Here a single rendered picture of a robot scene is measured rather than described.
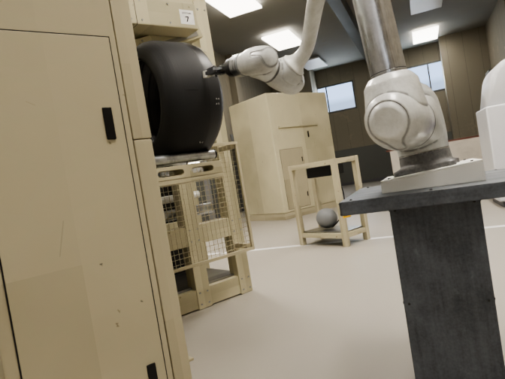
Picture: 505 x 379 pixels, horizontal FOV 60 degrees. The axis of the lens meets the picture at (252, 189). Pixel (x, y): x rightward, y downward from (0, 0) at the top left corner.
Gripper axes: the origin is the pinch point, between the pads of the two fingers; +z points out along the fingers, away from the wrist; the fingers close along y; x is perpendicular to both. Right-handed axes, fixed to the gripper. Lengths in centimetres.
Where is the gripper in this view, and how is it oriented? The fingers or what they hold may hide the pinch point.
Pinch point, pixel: (208, 73)
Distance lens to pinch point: 199.3
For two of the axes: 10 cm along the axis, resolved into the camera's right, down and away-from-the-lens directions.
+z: -6.3, -0.6, 7.7
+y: -7.7, 1.5, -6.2
